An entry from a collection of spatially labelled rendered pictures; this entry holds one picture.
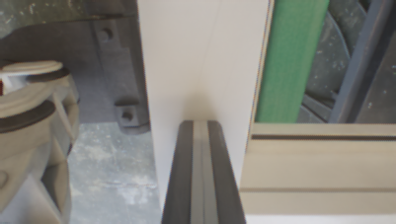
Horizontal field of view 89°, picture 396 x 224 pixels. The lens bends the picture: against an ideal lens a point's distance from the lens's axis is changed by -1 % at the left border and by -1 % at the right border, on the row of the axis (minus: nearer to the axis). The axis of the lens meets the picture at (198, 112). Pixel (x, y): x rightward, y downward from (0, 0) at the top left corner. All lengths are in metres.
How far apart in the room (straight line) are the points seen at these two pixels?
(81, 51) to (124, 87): 0.22
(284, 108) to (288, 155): 0.04
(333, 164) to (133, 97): 0.84
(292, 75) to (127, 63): 0.78
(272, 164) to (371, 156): 0.09
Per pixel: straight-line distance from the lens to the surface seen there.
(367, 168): 0.20
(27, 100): 0.58
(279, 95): 0.17
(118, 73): 0.92
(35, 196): 0.41
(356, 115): 0.62
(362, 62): 0.60
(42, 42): 1.05
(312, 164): 0.18
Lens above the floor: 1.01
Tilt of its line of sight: 62 degrees down
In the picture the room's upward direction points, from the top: 180 degrees clockwise
